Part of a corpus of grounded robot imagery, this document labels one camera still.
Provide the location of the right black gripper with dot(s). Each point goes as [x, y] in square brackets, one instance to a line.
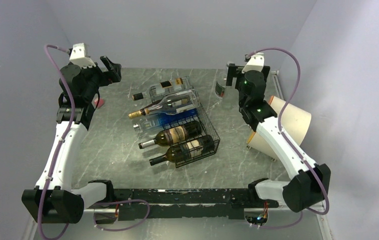
[232, 73]

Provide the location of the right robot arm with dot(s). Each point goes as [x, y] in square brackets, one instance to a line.
[309, 182]

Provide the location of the blue clear glass bottle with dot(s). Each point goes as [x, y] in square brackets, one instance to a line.
[151, 124]

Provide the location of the dark red gold-capped bottle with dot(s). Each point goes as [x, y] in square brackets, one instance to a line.
[139, 113]

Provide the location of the dark green black-capped bottle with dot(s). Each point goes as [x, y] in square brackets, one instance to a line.
[187, 151]

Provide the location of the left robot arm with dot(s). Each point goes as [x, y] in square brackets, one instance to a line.
[53, 200]

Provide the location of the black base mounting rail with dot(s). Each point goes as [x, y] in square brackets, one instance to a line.
[132, 204]

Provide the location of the black wire wine rack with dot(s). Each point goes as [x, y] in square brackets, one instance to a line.
[207, 128]

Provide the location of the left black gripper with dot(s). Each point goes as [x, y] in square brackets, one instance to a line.
[109, 76]

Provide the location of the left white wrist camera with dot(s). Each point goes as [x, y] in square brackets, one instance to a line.
[79, 56]

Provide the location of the green bottle silver cap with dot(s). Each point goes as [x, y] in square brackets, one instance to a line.
[174, 135]

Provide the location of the frosted clear slim bottle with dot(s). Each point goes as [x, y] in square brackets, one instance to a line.
[221, 80]

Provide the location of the pink rectangular eraser block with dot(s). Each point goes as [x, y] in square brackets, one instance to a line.
[98, 103]

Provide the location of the beige cylindrical lamp shade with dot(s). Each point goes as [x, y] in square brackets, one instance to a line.
[295, 121]

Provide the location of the clear bottle white label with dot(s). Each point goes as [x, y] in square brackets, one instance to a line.
[175, 103]

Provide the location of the clear bottle orange black label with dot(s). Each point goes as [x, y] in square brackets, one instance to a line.
[159, 90]

